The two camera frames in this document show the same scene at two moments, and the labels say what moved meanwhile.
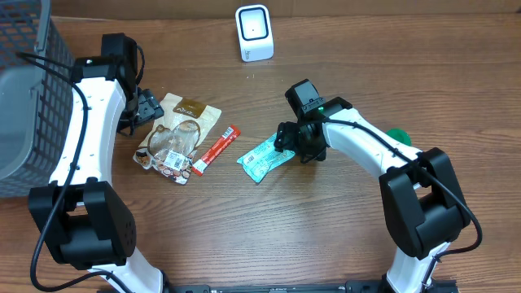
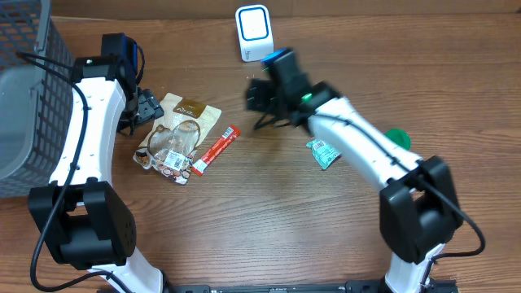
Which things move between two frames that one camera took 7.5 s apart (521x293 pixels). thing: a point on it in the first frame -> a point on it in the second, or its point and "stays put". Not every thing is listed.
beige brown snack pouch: x=171 y=144 stays put
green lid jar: x=400 y=135 stays put
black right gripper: x=285 y=136 -> x=257 y=96
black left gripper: x=147 y=110 stays put
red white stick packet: x=216 y=150 stays put
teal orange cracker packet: x=263 y=159 -> x=323 y=153
